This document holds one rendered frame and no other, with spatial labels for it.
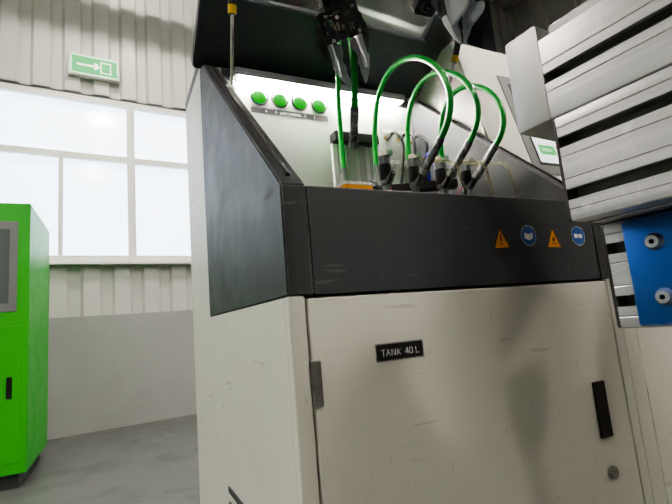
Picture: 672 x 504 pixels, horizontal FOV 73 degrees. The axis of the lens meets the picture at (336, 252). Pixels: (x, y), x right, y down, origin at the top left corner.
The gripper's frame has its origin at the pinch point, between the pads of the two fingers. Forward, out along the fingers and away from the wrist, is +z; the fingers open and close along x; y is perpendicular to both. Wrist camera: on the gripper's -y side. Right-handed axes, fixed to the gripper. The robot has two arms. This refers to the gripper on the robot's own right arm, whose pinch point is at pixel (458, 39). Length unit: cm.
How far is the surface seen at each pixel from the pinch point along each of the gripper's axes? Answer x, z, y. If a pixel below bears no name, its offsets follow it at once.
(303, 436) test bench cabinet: -34, 62, -2
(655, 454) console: 38, 79, -2
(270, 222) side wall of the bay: -34.7, 32.6, -7.7
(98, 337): -70, 44, -410
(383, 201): -17.8, 30.2, -2.3
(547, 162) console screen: 55, 9, -28
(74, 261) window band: -88, -24, -402
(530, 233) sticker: 13.4, 35.0, -2.2
